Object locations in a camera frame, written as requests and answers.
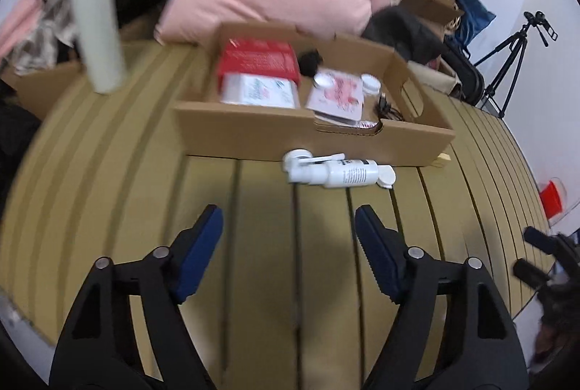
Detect blue bag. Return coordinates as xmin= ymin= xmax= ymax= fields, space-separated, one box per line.
xmin=440 ymin=0 xmax=498 ymax=52

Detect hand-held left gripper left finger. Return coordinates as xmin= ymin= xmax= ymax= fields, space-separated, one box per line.
xmin=49 ymin=204 xmax=225 ymax=390

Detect small black object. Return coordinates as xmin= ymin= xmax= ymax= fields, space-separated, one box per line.
xmin=298 ymin=49 xmax=323 ymax=76

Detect pink patterned pouch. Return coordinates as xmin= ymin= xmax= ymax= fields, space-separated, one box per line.
xmin=305 ymin=71 xmax=366 ymax=124

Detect red container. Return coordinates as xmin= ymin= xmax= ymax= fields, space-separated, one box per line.
xmin=538 ymin=178 xmax=568 ymax=219

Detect open brown cardboard box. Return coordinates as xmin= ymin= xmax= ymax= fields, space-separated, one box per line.
xmin=398 ymin=0 xmax=466 ymax=34

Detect black jacket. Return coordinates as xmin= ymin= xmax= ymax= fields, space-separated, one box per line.
xmin=361 ymin=4 xmax=450 ymax=65

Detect shallow cardboard tray box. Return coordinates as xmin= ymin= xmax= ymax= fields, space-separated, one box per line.
xmin=174 ymin=22 xmax=456 ymax=168

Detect pink bag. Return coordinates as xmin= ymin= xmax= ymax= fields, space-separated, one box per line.
xmin=0 ymin=0 xmax=44 ymax=57

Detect white spray bottle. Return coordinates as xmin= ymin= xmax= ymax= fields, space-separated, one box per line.
xmin=282 ymin=149 xmax=398 ymax=190

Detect tan slatted folding table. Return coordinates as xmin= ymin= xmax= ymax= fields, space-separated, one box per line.
xmin=0 ymin=40 xmax=563 ymax=390

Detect black tripod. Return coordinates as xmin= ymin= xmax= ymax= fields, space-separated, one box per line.
xmin=472 ymin=20 xmax=540 ymax=119

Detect black cable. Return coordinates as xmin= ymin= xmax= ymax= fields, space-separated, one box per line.
xmin=374 ymin=94 xmax=403 ymax=122

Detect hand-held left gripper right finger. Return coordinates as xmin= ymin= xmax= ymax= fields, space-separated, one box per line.
xmin=354 ymin=204 xmax=530 ymax=390

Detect clear jar with white label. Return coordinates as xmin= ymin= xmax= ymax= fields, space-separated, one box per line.
xmin=220 ymin=73 xmax=301 ymax=110

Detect white thermos bottle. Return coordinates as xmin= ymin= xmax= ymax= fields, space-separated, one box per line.
xmin=67 ymin=0 xmax=126 ymax=95

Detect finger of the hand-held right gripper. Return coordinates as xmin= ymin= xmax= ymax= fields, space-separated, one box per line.
xmin=523 ymin=227 xmax=565 ymax=255
xmin=513 ymin=258 xmax=552 ymax=287

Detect black suitcase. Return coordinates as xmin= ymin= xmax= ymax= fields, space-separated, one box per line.
xmin=440 ymin=40 xmax=486 ymax=106

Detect red cardboard box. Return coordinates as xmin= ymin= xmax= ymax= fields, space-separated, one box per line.
xmin=216 ymin=37 xmax=303 ymax=88

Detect woven rattan ball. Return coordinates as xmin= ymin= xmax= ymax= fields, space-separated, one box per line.
xmin=426 ymin=0 xmax=463 ymax=32

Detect beige clothes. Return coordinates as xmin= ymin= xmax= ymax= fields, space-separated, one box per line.
xmin=13 ymin=0 xmax=83 ymax=74

